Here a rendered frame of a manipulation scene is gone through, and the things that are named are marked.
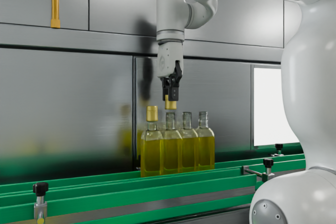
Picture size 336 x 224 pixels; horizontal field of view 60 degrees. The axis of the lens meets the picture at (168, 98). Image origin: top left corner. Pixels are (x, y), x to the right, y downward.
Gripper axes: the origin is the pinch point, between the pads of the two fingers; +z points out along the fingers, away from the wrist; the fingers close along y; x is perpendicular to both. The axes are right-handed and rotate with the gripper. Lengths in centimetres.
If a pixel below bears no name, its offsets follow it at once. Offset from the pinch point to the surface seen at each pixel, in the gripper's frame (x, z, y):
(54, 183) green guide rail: -32.4, 24.1, -3.4
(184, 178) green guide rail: 1.6, 24.0, 6.2
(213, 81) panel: 22.8, -5.1, -12.1
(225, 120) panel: 28.1, 9.7, -12.0
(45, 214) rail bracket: -35.0, 24.6, 16.1
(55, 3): -31.7, -27.2, -13.0
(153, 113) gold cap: -6.1, 5.5, 1.4
